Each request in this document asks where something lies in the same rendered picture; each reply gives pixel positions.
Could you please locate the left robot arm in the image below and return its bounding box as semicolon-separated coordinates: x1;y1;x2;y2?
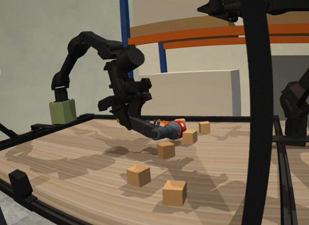
51;31;152;102

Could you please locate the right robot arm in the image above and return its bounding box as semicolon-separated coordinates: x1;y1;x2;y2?
264;0;309;137

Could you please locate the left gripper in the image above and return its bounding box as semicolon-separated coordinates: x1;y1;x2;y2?
98;75;152;130

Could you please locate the black hose nozzle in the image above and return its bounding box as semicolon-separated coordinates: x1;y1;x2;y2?
129;115;186;141

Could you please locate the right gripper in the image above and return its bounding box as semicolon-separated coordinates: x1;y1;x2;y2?
197;0;243;22

